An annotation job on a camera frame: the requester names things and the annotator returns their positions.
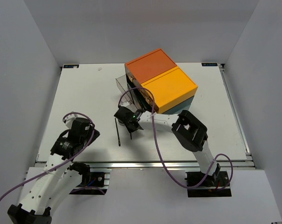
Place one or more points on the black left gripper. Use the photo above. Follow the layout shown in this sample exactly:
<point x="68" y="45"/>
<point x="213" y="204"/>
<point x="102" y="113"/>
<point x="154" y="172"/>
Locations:
<point x="96" y="134"/>

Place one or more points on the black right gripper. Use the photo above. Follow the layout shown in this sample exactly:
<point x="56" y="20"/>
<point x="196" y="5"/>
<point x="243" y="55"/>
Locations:
<point x="129" y="129"/>

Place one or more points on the long black makeup pencil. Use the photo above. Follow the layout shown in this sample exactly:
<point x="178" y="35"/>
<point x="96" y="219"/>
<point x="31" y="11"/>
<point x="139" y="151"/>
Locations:
<point x="117" y="131"/>

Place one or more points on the clear teal box drawer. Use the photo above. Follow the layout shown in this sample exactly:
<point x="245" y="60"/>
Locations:
<point x="129" y="100"/>

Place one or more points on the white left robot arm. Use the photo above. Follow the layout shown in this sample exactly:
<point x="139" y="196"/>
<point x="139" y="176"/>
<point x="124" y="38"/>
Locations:
<point x="60" y="175"/>

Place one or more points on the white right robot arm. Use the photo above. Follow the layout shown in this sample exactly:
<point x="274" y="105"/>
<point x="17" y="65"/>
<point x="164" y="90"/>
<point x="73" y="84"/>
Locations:
<point x="188" y="130"/>

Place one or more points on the yellow drawer box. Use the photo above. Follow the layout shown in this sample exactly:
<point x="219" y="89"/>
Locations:
<point x="169" y="89"/>

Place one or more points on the orange drawer box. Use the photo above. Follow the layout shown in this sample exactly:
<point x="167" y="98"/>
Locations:
<point x="149" y="66"/>

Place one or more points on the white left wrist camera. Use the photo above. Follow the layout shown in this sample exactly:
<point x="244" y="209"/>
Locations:
<point x="69" y="118"/>

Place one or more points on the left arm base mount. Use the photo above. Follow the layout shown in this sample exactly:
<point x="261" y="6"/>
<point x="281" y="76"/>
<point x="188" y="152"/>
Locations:
<point x="89" y="181"/>

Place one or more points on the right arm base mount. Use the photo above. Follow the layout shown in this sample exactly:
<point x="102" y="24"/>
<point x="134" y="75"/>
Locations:
<point x="209" y="188"/>

